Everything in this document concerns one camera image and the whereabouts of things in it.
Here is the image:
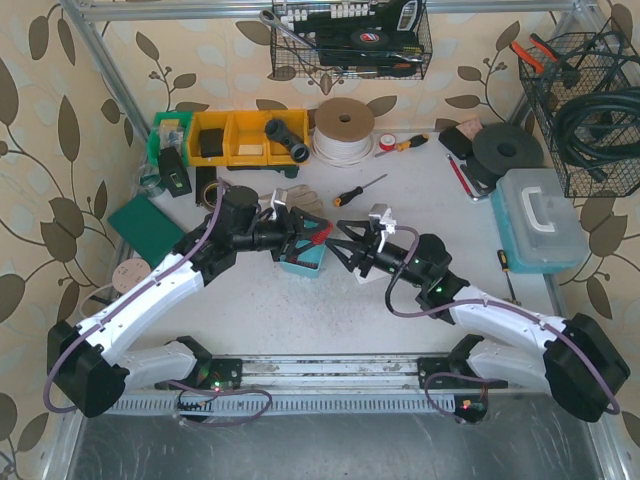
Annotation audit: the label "beige work glove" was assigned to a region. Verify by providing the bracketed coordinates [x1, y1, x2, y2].
[258, 184, 323, 219]

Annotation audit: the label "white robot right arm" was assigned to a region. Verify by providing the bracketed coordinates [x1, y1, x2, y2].
[326, 221, 630, 422]

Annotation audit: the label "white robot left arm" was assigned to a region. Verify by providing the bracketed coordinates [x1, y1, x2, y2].
[43, 182, 333, 418]

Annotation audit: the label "teal spring tray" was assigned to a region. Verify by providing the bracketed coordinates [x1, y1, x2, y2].
[280, 245, 325, 279]

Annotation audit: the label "orange black small screwdriver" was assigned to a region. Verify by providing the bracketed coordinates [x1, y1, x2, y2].
[333, 174, 387, 207]

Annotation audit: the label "brown tape roll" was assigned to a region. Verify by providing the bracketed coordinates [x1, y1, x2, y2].
[200, 181, 219, 212]

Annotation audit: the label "red tape roll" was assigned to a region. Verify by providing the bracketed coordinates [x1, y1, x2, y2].
[379, 133, 396, 152]

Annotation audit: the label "black pipe fitting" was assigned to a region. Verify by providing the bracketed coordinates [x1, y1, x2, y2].
[265, 119, 310, 164]

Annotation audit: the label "yellow storage bins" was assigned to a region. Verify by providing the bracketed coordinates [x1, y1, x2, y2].
[186, 109, 310, 168]

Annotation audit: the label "black yellow precision screwdriver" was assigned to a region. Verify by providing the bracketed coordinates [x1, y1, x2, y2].
[497, 249, 520, 305]

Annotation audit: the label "dark steel hex key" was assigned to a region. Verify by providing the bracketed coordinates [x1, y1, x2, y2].
[460, 165, 492, 197]

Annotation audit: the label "black box in bin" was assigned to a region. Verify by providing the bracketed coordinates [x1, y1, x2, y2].
[198, 128, 224, 158]

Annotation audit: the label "black green device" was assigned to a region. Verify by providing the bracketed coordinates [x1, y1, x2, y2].
[158, 147, 192, 198]

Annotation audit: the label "green notebook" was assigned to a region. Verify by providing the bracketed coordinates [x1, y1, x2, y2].
[108, 195, 185, 268]

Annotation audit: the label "black rectangular case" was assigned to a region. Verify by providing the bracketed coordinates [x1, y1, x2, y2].
[438, 127, 473, 160]

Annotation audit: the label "glass jar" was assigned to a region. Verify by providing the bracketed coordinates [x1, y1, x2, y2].
[138, 164, 165, 198]

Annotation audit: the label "green storage bin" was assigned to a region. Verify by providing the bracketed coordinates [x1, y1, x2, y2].
[146, 112, 193, 166]

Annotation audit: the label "teal plastic toolbox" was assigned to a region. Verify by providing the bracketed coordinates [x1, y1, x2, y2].
[490, 168, 589, 274]

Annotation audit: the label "white cable spool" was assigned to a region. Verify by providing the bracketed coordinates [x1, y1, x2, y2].
[312, 97, 375, 168]

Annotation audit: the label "yellow black handle screwdriver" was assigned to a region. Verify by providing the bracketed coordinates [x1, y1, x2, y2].
[375, 134, 429, 158]

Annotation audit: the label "red handled hex key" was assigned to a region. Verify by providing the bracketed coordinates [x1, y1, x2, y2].
[446, 154, 489, 203]

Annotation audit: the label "wire basket with tools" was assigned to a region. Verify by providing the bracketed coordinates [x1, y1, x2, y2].
[259, 1, 432, 85]

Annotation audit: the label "wire basket with hoses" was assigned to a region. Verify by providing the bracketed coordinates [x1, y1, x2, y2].
[518, 30, 639, 198]

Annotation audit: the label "orange handled pliers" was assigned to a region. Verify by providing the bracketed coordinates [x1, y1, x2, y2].
[509, 33, 560, 75]

